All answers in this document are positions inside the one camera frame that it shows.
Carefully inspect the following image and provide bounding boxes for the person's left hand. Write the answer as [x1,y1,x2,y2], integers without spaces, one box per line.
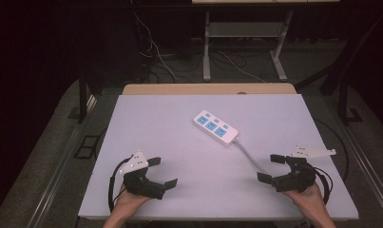
[114,184,153,220]

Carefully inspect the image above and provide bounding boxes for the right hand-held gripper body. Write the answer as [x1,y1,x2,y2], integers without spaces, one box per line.
[271,144,337,194]

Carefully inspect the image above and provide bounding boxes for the black floor bracket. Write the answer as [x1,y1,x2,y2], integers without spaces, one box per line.
[73,135,101,160]

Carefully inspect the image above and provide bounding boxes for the person's right hand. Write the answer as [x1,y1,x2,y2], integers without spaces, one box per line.
[281,182,327,220]

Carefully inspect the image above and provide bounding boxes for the black floor cable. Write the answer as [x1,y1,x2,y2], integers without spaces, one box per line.
[316,118,351,183]

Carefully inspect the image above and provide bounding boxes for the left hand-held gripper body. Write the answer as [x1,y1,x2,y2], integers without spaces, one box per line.
[118,150,166,200]

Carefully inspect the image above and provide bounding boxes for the thin white floor cable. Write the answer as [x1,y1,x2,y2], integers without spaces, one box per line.
[217,49,268,84]

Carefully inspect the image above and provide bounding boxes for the white metal table frame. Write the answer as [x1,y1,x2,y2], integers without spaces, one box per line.
[202,9,294,83]

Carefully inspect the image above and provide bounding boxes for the black metal stand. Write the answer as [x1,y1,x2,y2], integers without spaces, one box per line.
[336,75,364,125]

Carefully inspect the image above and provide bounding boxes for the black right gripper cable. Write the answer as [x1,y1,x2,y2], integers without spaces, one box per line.
[312,166,335,206]

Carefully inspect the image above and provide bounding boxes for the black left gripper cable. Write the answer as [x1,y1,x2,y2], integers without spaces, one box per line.
[107,157,131,213]

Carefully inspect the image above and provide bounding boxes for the white power strip cable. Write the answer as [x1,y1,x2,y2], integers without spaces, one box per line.
[232,139,270,176]

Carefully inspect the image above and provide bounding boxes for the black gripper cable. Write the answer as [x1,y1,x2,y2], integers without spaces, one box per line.
[107,157,131,213]
[312,166,335,206]

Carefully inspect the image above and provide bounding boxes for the white power strip blue sockets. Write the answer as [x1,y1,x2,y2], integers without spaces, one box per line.
[192,109,239,147]

